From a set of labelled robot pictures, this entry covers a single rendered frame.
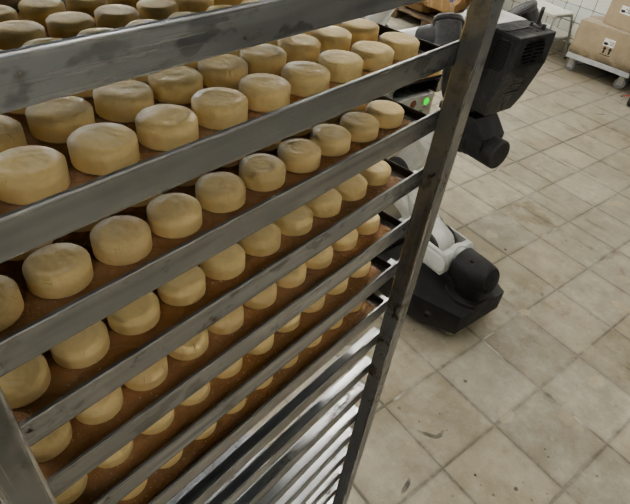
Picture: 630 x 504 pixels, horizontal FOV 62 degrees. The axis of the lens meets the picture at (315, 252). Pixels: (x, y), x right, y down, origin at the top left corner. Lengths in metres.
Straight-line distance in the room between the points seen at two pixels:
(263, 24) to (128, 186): 0.15
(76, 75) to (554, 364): 2.35
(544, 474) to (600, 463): 0.24
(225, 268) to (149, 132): 0.19
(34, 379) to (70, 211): 0.18
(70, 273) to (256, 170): 0.22
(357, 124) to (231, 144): 0.27
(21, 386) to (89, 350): 0.06
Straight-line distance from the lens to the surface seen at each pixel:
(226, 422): 0.79
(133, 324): 0.52
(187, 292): 0.55
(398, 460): 2.00
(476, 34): 0.69
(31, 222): 0.36
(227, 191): 0.52
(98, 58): 0.34
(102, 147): 0.42
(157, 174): 0.40
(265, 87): 0.51
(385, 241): 0.79
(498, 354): 2.44
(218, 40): 0.39
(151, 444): 0.68
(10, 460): 0.45
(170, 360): 0.63
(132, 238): 0.47
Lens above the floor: 1.72
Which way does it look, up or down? 40 degrees down
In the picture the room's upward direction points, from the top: 8 degrees clockwise
